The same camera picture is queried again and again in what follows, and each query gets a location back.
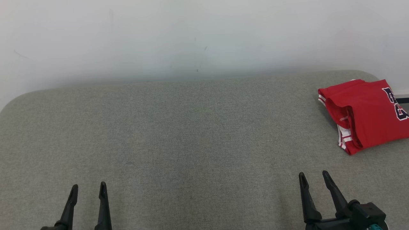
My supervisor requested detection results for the red and white jersey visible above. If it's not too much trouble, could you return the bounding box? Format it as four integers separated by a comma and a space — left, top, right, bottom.
318, 79, 409, 156

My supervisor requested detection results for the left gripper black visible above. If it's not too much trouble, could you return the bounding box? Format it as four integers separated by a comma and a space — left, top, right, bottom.
41, 182, 112, 230

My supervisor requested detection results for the grey fabric sofa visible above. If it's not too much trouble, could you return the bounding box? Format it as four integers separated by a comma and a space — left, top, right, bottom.
0, 70, 409, 230

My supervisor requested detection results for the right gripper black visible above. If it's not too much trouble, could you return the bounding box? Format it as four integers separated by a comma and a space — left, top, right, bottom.
299, 170, 353, 230

